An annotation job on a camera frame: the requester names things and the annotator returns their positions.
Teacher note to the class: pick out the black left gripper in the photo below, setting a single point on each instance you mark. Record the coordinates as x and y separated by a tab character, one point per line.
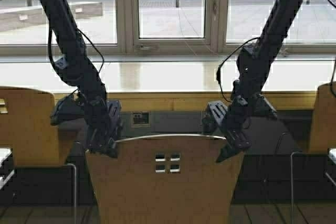
103	118

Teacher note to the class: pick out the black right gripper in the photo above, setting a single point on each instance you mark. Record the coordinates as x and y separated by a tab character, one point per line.
229	120

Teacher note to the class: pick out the wooden chair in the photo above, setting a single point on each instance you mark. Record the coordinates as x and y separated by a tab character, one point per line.
168	178
322	133
27	130

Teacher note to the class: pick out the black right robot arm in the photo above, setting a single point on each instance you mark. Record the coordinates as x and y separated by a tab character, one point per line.
254	63

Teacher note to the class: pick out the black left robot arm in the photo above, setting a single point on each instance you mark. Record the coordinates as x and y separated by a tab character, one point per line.
74	68

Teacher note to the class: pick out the long wooden counter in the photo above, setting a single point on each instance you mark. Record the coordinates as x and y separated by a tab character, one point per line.
291	85

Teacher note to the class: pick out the wall power outlet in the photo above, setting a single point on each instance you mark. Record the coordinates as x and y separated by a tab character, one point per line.
140	119

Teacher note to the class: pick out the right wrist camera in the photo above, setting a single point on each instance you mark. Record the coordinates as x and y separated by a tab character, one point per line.
263	108

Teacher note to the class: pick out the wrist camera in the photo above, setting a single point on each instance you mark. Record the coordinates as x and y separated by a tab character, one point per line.
66	109
263	108

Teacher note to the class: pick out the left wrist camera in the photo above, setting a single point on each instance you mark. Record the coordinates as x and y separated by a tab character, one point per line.
66	109

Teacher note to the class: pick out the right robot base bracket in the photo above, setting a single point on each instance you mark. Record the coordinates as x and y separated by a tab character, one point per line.
330	168

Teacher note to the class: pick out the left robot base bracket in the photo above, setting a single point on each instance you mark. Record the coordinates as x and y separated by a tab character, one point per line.
7	166

